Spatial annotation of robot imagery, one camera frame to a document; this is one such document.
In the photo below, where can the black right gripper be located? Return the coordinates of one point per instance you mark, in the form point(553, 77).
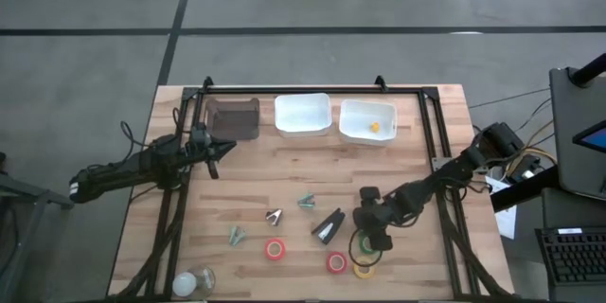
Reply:
point(373, 220)

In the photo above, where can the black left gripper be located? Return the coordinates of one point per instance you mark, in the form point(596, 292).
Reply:
point(203, 152)

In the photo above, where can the green tape roll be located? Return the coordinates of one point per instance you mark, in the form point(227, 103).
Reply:
point(363, 245)

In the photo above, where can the yellow tape roll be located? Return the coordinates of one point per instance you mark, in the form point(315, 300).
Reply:
point(356, 271)

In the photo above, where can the black stapler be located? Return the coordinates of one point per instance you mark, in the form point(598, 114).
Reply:
point(329, 226)

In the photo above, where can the red tape roll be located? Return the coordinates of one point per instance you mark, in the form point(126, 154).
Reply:
point(328, 262)

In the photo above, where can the teal staple remover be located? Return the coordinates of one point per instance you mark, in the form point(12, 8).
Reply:
point(237, 236)
point(307, 201)

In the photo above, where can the orange tape roll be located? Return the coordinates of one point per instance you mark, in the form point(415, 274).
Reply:
point(267, 249)

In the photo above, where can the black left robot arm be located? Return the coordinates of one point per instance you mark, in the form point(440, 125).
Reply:
point(118, 170)

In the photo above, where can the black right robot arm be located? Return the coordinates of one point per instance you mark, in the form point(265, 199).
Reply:
point(445, 177)

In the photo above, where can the black silver staple remover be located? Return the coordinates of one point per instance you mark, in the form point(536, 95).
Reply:
point(274, 217)

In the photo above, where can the dark grey plastic bin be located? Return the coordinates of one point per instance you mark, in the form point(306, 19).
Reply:
point(234, 120)

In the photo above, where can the white plastic bin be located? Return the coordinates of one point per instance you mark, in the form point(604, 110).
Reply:
point(303, 113)
point(364, 118)

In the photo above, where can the small yellow object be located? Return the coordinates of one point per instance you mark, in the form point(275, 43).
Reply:
point(375, 127)

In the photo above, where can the white paper sheet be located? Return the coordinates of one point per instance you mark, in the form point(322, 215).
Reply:
point(506, 218)

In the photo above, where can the white light bulb lamp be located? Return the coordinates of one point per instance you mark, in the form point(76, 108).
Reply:
point(184, 284)

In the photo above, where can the black desk bar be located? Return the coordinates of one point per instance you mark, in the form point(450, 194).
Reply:
point(521, 191)

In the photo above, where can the black keyboard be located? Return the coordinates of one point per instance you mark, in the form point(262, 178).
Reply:
point(573, 255)

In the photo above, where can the grey metal stand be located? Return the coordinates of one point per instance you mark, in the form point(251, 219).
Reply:
point(28, 196)

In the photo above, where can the grey monitor stand plate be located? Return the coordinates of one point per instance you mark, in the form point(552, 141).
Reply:
point(568, 151)

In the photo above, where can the tablet screen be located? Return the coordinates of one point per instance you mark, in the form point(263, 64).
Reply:
point(594, 138)

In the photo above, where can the black pole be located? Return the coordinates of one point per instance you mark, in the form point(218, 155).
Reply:
point(589, 70)

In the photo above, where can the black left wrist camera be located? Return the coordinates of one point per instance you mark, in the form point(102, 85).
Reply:
point(201, 135)

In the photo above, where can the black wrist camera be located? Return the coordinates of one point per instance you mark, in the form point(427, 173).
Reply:
point(201, 135)
point(370, 196)

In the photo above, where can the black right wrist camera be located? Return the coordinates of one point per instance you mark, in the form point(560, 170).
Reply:
point(370, 196)

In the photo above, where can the black aluminium table frame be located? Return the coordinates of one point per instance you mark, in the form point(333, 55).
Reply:
point(308, 90)

